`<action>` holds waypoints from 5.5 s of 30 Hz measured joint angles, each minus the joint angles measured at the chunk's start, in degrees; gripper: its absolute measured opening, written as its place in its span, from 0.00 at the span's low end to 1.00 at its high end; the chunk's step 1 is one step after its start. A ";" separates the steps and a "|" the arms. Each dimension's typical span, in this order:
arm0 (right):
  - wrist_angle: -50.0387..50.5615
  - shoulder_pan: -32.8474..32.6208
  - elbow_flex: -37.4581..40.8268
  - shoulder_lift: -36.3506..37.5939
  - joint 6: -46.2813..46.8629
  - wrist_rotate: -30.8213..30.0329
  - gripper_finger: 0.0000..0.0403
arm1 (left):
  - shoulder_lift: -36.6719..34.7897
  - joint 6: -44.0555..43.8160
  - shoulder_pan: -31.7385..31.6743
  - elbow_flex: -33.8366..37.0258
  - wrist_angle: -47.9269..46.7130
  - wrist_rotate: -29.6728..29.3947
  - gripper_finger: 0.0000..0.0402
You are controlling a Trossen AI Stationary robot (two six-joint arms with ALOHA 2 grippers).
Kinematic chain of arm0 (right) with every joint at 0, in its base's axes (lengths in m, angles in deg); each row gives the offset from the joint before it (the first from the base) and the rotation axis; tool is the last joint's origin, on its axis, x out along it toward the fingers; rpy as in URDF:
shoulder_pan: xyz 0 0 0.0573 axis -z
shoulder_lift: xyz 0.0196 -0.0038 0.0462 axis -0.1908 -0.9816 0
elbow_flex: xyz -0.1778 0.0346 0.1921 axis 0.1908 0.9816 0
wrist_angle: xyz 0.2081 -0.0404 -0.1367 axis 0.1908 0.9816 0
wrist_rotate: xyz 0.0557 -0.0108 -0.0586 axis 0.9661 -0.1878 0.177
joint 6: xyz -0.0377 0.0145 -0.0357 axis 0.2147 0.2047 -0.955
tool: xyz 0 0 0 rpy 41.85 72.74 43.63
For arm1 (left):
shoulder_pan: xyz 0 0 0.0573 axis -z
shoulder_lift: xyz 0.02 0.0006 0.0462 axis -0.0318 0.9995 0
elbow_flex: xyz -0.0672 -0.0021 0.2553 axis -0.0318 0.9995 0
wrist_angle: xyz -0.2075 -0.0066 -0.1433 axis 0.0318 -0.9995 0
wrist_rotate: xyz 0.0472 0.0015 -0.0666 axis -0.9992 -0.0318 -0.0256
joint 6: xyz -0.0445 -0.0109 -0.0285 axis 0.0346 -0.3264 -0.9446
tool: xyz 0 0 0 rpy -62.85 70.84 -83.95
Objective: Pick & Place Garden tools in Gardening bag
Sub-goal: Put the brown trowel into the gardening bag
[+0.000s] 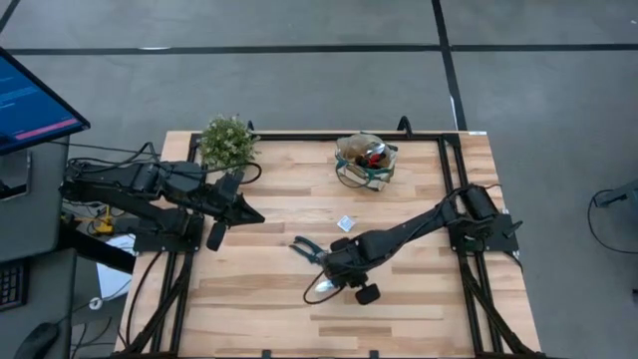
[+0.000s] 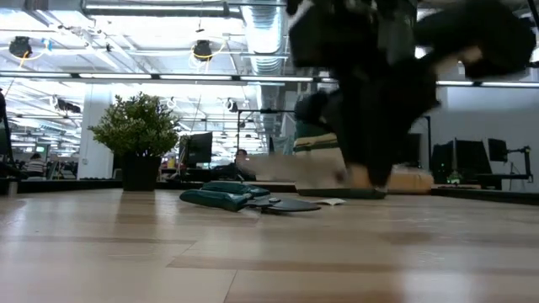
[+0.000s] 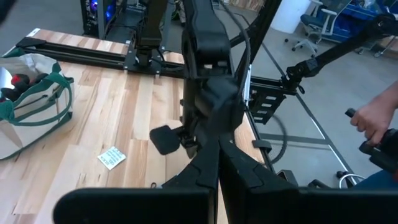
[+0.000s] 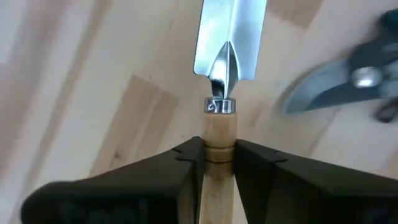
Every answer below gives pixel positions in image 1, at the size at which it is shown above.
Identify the white tape roll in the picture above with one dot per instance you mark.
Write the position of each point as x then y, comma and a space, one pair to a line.
92, 301

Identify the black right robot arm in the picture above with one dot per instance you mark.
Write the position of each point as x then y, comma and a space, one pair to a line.
409, 232

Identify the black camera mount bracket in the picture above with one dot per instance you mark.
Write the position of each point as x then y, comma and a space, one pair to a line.
405, 124

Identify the grey workstation desk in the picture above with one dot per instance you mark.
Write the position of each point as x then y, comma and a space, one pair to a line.
35, 224

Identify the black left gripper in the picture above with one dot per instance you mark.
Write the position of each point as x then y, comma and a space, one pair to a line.
219, 204

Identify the computer monitor blue screen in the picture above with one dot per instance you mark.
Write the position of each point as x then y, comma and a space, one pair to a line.
30, 105

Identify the tan gardening bag green trim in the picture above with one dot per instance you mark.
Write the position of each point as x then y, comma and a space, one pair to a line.
349, 149

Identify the yellow clamp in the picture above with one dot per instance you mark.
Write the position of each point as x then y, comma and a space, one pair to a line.
104, 227

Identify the grey equipment stand foot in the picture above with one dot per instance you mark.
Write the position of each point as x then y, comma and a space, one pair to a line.
618, 194

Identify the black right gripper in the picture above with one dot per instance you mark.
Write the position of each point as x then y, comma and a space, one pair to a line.
349, 261

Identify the white tape strip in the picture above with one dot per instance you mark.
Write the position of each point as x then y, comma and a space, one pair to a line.
477, 132

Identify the black keyboard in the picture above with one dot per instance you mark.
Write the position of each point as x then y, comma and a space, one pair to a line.
11, 284

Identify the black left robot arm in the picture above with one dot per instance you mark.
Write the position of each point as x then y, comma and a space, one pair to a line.
149, 179

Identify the white paper sheet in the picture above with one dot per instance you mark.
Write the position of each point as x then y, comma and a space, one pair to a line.
112, 281

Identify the small potted green plant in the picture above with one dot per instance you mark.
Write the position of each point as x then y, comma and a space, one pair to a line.
228, 142

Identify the black computer mouse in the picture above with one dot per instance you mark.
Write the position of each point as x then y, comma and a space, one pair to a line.
37, 341

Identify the small white packet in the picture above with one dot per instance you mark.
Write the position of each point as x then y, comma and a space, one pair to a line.
346, 224

